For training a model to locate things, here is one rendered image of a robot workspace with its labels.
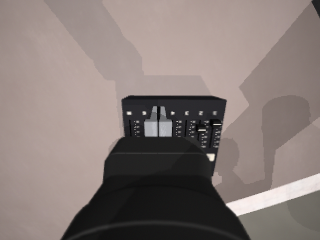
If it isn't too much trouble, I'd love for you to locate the black lighting desk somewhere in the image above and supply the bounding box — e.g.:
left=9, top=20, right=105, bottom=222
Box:
left=121, top=95, right=227, bottom=176

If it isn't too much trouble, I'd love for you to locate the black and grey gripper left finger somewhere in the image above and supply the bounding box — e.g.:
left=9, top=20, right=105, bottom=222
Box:
left=144, top=106, right=159, bottom=137

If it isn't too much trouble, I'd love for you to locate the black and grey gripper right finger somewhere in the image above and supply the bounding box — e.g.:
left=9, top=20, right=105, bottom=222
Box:
left=159, top=106, right=172, bottom=137

